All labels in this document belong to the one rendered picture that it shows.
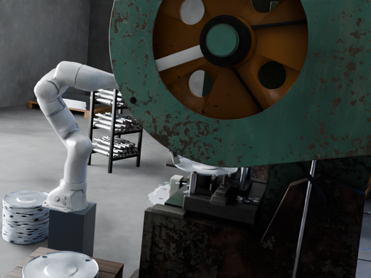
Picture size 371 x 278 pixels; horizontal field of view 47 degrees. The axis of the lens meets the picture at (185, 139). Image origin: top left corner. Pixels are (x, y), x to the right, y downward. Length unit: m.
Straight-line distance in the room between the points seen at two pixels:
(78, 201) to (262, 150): 1.11
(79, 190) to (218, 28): 1.18
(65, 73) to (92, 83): 0.12
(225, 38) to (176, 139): 0.38
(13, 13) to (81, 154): 5.86
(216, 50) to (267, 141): 0.33
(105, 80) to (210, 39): 0.72
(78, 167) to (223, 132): 0.95
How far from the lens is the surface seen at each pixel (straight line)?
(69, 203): 2.19
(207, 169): 1.88
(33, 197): 2.93
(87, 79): 1.87
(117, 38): 1.51
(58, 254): 1.96
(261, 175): 3.48
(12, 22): 7.74
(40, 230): 2.88
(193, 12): 8.83
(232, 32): 1.31
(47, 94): 1.93
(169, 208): 1.78
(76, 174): 2.15
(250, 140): 1.39
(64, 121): 2.07
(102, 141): 4.43
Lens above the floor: 1.30
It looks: 12 degrees down
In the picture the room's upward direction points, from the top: 6 degrees clockwise
